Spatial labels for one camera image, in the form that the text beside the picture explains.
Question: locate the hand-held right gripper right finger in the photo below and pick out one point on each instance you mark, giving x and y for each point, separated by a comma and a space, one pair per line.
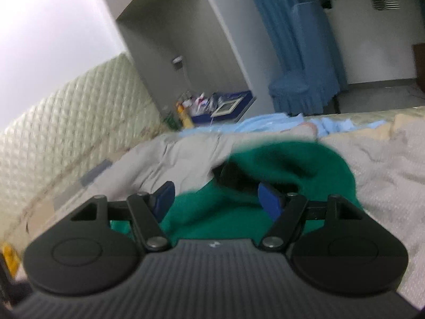
270, 199

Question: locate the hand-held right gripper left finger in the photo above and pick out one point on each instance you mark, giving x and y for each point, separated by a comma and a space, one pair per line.
164, 199

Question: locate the green hoodie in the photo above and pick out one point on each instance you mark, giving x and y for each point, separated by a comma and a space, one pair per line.
298, 162

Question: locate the light blue sheet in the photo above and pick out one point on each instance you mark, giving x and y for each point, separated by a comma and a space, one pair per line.
265, 123

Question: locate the green bottle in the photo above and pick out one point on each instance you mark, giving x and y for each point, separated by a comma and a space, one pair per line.
172, 119

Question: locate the orange bottle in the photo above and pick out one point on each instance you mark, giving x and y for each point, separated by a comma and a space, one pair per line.
185, 116

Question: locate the blue nightstand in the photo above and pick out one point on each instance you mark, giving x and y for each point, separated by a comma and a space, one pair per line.
245, 104

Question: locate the white flat box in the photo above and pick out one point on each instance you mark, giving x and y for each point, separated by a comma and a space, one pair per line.
225, 108

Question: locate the red white packets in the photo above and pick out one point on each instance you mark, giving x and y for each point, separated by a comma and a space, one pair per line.
201, 103

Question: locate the blue covered chair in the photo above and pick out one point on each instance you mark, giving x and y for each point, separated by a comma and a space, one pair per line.
298, 89

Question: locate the grey blanket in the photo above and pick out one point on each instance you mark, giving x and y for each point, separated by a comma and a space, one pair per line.
391, 179

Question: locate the quilted cream headboard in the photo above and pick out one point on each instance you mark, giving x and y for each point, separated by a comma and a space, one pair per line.
66, 123

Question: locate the quilted mattress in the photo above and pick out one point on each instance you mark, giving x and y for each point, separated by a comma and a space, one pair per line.
365, 114

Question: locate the yellow cloth item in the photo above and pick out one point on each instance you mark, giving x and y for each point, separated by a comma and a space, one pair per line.
8, 259

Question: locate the blue curtain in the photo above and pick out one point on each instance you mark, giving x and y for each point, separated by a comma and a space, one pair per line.
275, 23

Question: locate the brown box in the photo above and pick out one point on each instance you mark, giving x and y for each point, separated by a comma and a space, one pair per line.
420, 69

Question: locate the wall charger plug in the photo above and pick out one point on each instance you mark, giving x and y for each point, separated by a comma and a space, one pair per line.
177, 63

